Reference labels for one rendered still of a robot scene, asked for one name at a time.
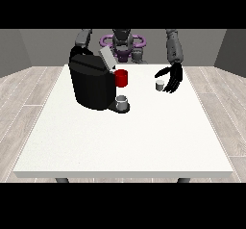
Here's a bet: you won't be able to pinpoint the black coffee machine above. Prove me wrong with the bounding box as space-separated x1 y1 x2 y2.
68 53 131 114

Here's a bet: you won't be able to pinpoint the grey robot trunk purple rings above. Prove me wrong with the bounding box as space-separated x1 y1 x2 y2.
99 29 149 65

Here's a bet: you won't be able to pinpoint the red pod holder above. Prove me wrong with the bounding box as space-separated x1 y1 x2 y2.
114 68 129 89

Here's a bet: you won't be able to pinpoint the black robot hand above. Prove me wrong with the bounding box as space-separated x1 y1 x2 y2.
69 44 94 58
154 62 185 94

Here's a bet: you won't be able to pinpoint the small grey cup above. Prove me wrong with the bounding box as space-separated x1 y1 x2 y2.
115 94 130 112

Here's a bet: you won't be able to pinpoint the small grey coffee pod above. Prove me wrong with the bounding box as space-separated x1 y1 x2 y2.
155 80 165 92

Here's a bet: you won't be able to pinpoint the pale grey machine lid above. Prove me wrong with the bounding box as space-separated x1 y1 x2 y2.
98 45 117 70

